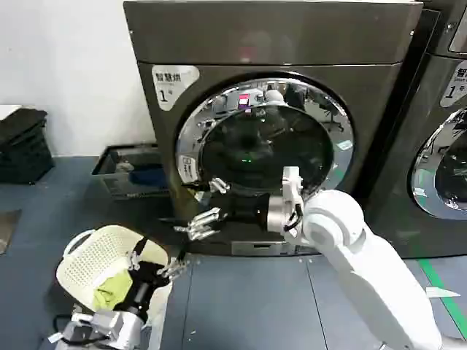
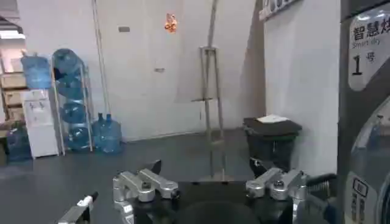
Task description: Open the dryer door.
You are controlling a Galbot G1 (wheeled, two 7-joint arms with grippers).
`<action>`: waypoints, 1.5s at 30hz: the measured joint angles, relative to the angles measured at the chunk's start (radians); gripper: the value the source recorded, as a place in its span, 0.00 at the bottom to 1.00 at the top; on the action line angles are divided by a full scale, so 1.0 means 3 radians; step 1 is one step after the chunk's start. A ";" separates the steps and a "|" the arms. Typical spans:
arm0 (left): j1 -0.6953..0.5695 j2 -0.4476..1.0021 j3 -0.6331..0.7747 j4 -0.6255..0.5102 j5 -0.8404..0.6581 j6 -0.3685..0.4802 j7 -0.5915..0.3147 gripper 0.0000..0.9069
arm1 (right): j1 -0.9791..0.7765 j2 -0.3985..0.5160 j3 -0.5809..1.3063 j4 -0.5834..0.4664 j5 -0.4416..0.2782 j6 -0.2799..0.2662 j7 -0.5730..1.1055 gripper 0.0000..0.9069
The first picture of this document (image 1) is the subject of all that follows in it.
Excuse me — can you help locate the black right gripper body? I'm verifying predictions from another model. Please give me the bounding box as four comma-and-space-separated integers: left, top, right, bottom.
218, 192, 270, 233

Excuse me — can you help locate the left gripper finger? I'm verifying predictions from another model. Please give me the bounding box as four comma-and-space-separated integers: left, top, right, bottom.
126, 238, 147, 271
155, 246, 190, 281

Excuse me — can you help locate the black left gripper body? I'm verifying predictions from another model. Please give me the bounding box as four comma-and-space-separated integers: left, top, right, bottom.
123, 261, 168, 319

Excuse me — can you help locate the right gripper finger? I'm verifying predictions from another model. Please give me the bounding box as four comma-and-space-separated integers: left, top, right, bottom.
182, 177, 231, 195
174, 206, 223, 241

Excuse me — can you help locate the white perforated laundry basket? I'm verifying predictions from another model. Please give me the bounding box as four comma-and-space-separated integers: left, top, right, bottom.
55, 224, 173, 350

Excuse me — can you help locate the yellow-green cloth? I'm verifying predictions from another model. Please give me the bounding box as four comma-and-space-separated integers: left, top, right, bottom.
92, 271, 134, 311

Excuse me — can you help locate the small white door sticker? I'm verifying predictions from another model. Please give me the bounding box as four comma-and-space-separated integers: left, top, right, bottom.
180, 154, 198, 184

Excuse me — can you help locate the round glass dryer door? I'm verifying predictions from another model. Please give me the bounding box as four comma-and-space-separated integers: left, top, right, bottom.
174, 76, 355, 234

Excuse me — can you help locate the blue cloth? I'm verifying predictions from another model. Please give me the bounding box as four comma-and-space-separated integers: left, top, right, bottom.
128, 165, 166, 187

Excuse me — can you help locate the dark grey plastic bin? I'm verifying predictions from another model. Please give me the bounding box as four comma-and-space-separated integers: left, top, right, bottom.
90, 144, 171, 202

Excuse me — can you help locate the white energy label sticker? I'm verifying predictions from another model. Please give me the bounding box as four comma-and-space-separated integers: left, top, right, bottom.
151, 64, 201, 112

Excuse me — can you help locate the grey dryer with round door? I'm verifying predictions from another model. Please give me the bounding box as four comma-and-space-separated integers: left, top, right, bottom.
123, 0, 425, 258

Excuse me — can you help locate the stack of black crates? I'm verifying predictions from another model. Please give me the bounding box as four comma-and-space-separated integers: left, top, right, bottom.
0, 106, 56, 184

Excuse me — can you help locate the grey dryer with silver-rimmed door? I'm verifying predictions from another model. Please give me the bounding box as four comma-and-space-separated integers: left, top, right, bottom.
364, 0, 467, 260

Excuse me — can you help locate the white label sticker with numeral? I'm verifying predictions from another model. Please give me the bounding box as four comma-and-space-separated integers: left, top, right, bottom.
439, 59, 467, 109

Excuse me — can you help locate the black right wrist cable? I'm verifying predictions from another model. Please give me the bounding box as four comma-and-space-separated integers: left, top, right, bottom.
283, 204, 306, 231

